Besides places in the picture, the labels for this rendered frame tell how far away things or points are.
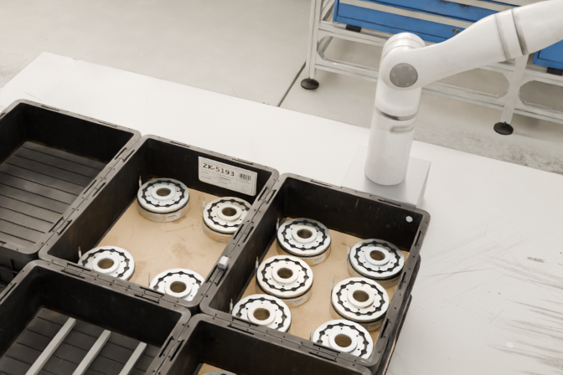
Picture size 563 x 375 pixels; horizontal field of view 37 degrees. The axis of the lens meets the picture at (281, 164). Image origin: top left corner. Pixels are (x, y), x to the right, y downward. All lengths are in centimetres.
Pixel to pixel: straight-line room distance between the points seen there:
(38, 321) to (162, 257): 25
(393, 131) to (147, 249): 56
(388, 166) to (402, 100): 16
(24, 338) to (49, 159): 49
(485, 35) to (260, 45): 237
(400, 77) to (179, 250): 54
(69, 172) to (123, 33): 224
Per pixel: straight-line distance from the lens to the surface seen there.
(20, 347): 150
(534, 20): 167
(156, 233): 166
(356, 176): 187
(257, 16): 418
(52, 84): 236
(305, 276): 155
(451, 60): 167
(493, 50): 167
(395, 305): 142
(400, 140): 179
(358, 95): 364
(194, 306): 139
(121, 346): 148
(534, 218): 203
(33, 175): 184
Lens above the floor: 195
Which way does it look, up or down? 38 degrees down
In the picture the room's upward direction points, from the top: 4 degrees clockwise
